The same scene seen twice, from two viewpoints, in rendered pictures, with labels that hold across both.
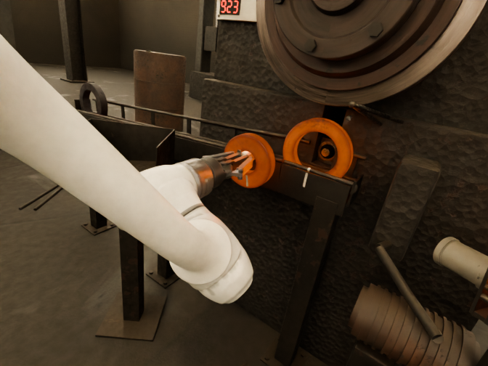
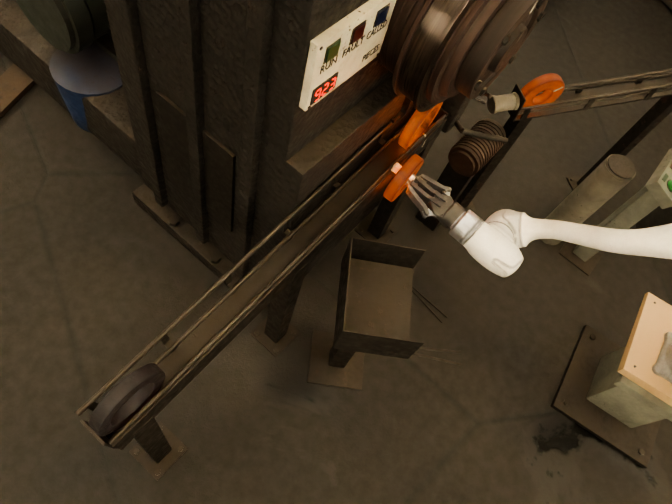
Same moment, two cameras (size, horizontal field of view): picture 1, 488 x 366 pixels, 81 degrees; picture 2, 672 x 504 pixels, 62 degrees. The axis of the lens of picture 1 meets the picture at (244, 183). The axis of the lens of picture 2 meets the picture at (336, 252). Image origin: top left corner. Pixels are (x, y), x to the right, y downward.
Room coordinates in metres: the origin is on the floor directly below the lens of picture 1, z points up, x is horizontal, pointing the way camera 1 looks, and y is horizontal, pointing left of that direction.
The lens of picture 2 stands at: (1.04, 0.98, 1.97)
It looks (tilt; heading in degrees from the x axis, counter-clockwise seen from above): 61 degrees down; 259
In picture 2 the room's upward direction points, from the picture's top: 22 degrees clockwise
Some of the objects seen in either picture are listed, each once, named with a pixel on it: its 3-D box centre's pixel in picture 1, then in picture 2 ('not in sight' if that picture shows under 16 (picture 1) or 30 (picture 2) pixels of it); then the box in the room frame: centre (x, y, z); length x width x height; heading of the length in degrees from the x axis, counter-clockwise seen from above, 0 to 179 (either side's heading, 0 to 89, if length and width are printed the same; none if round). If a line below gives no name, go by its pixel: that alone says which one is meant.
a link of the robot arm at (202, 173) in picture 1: (192, 179); (464, 226); (0.57, 0.11, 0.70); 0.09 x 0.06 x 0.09; 59
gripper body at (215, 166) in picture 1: (213, 171); (445, 209); (0.63, 0.07, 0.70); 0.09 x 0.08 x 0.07; 149
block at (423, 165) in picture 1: (403, 207); (452, 96); (0.62, -0.39, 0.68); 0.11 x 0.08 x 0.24; 148
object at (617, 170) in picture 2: not in sight; (581, 203); (-0.09, -0.42, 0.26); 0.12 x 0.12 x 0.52
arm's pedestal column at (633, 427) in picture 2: not in sight; (637, 383); (-0.33, 0.25, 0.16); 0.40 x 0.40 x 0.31; 66
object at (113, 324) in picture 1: (125, 237); (356, 333); (0.77, 0.37, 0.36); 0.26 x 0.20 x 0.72; 93
